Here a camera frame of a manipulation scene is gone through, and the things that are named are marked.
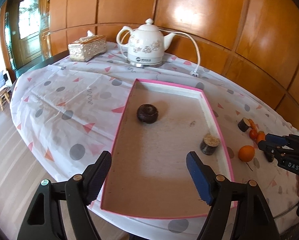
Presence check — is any dark round taro piece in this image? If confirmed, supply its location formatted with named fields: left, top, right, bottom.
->
left=136, top=104, right=158, bottom=124

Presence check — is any small orange tangerine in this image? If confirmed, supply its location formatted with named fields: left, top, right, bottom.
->
left=256, top=131, right=266, bottom=144

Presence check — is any red cherry tomato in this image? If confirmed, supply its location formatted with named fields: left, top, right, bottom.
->
left=249, top=129, right=259, bottom=140

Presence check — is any small orange carrot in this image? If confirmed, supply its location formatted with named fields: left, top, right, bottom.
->
left=248, top=119, right=258, bottom=131

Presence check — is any large orange tangerine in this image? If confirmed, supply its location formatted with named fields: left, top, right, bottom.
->
left=238, top=145, right=255, bottom=163

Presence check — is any patterned white tablecloth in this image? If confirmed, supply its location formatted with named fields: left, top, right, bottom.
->
left=11, top=43, right=299, bottom=239

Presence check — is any pink shallow tray box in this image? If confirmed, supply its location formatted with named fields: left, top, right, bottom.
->
left=101, top=79, right=234, bottom=219

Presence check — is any small wooden stool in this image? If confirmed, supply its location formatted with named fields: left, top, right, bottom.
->
left=0, top=87, right=11, bottom=112

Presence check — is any white ceramic electric kettle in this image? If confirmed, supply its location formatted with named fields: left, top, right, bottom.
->
left=116, top=18, right=176, bottom=67

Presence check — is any ornate cream tissue box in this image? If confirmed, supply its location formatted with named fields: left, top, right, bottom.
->
left=68, top=30, right=107, bottom=62

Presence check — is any wooden door with glass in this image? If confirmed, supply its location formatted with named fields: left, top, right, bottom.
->
left=5, top=0, right=48, bottom=70

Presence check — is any white kettle power cord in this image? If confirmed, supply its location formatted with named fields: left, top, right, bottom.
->
left=160, top=29, right=202, bottom=78

